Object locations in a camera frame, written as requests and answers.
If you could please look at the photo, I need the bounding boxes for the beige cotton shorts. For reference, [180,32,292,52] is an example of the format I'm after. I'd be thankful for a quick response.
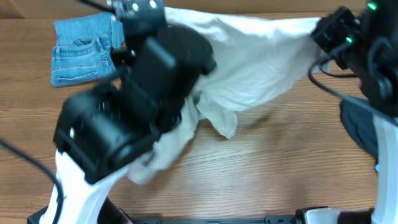
[127,7,323,185]

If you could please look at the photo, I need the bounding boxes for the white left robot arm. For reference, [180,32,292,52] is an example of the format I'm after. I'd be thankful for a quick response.
[28,1,216,223]

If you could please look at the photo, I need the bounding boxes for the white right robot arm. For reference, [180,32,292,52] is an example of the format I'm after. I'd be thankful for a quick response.
[301,0,397,223]

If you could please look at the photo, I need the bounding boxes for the folded blue denim jeans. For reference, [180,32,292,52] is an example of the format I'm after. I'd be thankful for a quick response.
[51,12,124,87]

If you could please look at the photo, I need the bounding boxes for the dark teal garment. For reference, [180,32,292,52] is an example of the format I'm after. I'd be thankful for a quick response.
[340,100,378,160]

